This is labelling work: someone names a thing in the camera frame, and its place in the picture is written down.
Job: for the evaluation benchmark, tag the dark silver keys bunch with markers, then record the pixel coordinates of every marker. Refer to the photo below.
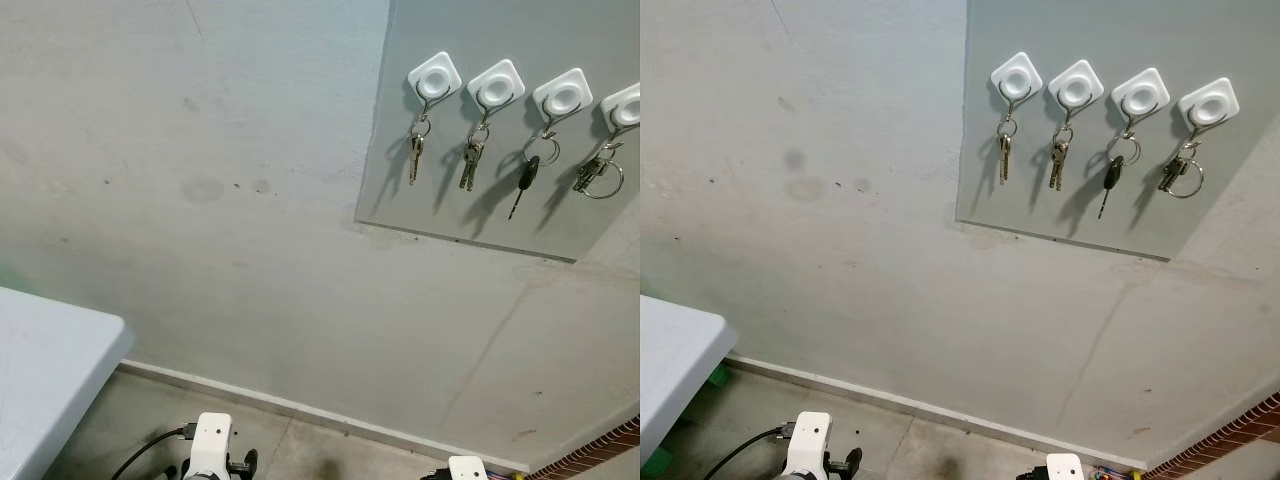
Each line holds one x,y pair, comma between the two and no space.
1057,165
470,165

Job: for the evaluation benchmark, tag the red brick pattern strip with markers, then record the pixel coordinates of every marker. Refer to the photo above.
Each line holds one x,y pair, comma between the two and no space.
1230,435
600,448

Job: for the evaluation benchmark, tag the white plastic table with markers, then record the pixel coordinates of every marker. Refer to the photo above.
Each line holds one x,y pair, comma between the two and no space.
675,360
45,370

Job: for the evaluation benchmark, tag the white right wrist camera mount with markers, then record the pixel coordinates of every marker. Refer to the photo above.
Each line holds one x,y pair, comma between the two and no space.
1065,468
467,470

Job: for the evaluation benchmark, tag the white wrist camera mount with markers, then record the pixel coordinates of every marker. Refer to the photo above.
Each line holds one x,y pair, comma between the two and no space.
808,445
210,445
467,470
1065,468

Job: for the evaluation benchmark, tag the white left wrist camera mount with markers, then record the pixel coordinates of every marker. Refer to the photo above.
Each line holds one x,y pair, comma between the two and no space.
210,445
808,445

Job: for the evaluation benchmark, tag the white square wall hook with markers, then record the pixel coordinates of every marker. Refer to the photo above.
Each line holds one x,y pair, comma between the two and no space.
625,106
562,95
496,85
1076,85
435,78
1016,77
1141,94
1208,103

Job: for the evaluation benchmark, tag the grey wall board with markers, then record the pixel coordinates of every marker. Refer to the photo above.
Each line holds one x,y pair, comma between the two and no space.
560,30
1130,30

